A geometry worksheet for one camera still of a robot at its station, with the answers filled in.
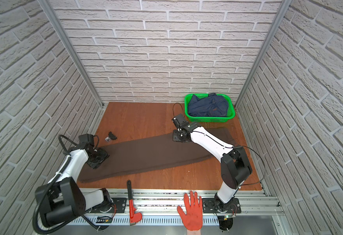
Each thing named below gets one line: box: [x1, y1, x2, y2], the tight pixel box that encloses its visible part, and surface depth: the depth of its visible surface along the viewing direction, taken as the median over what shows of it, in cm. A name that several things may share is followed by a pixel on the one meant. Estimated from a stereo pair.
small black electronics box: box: [96, 215, 113, 224], surface depth 74 cm
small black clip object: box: [104, 131, 118, 142], surface depth 100 cm
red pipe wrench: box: [126, 179, 143, 226], surface depth 72 cm
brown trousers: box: [76, 127, 238, 184], surface depth 91 cm
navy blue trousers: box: [187, 92, 229, 118], surface depth 112 cm
